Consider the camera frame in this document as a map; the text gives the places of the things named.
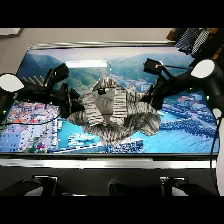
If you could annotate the checked shirt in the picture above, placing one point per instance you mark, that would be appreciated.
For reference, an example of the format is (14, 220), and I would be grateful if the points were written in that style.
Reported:
(191, 38)

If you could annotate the white black striped shirt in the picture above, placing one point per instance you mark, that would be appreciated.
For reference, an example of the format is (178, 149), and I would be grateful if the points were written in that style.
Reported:
(113, 113)

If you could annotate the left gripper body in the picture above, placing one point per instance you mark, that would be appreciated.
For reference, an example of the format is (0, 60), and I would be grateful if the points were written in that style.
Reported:
(71, 101)

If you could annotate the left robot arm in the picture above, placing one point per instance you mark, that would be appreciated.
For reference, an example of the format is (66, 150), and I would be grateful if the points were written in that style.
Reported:
(33, 93)

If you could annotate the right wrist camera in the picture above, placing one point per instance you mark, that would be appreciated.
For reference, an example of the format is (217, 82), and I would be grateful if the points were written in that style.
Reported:
(152, 66)

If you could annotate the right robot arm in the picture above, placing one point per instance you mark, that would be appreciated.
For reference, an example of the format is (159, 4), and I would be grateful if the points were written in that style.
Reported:
(186, 81)

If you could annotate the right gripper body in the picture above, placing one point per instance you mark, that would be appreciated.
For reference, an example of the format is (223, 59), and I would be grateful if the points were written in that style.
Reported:
(156, 95)

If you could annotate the black yellow garment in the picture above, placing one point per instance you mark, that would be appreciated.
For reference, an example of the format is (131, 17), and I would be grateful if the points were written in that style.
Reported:
(216, 50)

